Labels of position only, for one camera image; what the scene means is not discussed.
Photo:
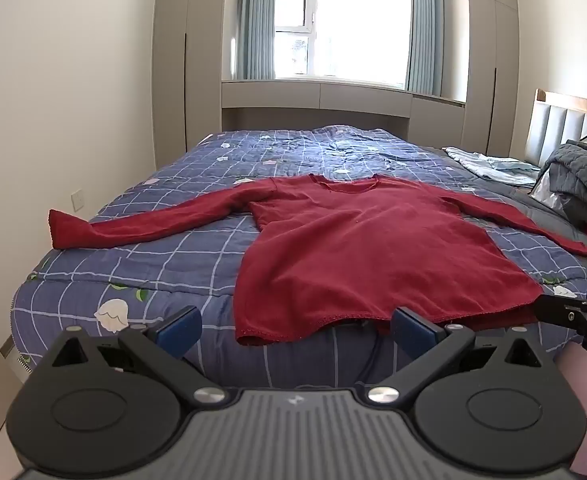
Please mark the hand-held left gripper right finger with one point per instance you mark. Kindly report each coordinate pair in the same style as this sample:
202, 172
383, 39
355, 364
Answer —
416, 332

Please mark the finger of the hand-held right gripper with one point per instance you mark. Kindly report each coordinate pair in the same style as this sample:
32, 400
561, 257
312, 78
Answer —
568, 312

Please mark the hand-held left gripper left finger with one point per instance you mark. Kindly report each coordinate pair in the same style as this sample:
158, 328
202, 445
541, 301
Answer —
181, 330

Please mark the red sweater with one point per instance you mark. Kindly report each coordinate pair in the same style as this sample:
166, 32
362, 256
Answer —
373, 255

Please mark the blue checked floral quilt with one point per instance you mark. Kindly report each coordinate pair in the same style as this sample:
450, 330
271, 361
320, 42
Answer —
183, 255

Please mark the pink clothing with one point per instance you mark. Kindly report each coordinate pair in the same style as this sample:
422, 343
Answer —
586, 395

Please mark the silver bag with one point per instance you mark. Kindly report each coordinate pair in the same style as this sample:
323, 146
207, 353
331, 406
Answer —
548, 192

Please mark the grey jacket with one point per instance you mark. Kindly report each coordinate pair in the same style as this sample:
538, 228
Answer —
583, 175

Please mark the light blue cloth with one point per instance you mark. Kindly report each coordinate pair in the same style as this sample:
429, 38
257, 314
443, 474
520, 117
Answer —
493, 165

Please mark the padded grey headboard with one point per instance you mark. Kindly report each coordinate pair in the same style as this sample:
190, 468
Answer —
563, 125

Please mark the beige window cabinet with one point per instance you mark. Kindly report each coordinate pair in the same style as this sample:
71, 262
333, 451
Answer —
323, 97

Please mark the light blue curtain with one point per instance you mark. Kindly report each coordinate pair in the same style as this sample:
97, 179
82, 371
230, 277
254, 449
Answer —
258, 20
423, 25

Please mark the window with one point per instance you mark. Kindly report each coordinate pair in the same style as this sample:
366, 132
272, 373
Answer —
353, 20

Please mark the wall socket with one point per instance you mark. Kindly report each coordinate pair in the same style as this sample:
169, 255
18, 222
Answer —
79, 200

